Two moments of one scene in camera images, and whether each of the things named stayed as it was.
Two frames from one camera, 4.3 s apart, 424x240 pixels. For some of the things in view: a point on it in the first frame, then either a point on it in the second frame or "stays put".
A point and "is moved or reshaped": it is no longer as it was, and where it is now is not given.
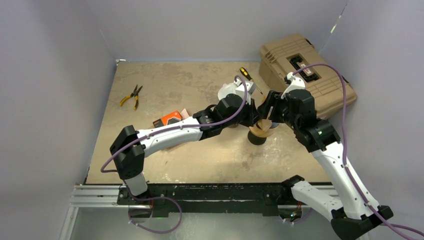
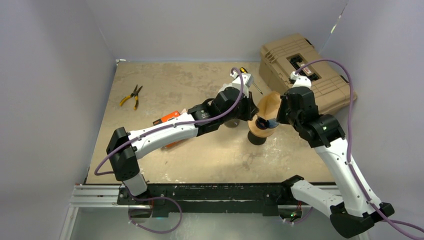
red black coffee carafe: [255, 140] stays put
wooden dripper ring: [260, 132] stays put
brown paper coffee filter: [265, 123] is moved or reshaped
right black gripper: [274, 99] -> [280, 116]
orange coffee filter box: [174, 117] stays put
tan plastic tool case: [279, 57] stays put
